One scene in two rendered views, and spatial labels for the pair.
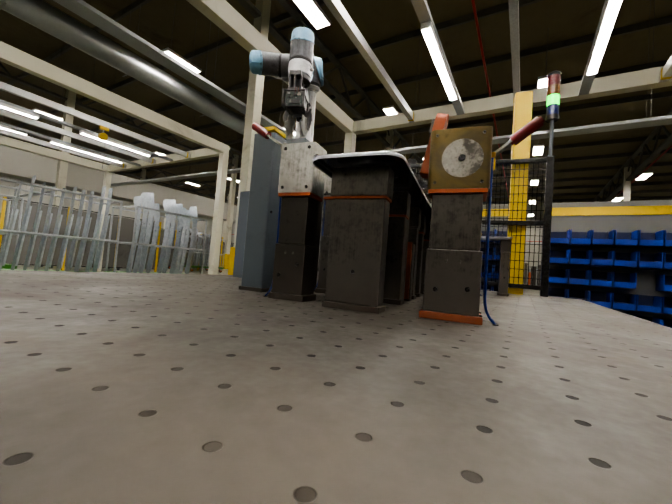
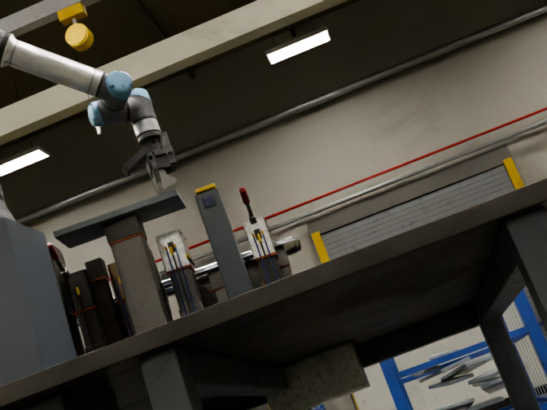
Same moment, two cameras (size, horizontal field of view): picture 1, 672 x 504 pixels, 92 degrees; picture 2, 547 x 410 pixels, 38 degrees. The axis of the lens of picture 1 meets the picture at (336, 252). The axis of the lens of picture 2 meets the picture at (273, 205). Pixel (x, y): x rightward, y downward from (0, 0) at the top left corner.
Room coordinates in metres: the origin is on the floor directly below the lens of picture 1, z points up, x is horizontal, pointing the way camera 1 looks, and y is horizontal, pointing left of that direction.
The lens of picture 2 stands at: (1.66, 2.28, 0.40)
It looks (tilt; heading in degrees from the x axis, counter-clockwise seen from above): 16 degrees up; 246
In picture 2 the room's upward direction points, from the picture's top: 20 degrees counter-clockwise
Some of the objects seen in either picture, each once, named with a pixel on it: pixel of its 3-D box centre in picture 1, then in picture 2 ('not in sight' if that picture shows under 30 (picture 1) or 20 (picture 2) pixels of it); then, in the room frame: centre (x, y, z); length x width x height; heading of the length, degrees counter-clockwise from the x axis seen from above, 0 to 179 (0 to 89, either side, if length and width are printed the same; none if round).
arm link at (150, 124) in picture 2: (300, 72); (147, 131); (1.02, 0.16, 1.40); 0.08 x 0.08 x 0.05
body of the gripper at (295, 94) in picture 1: (297, 95); (157, 154); (1.01, 0.16, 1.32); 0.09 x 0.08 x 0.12; 172
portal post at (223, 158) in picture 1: (217, 221); not in sight; (7.70, 2.87, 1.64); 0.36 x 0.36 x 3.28; 60
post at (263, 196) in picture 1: (264, 213); (230, 264); (0.92, 0.21, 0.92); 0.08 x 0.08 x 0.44; 67
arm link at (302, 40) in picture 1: (302, 49); (139, 108); (1.02, 0.16, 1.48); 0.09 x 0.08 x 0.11; 4
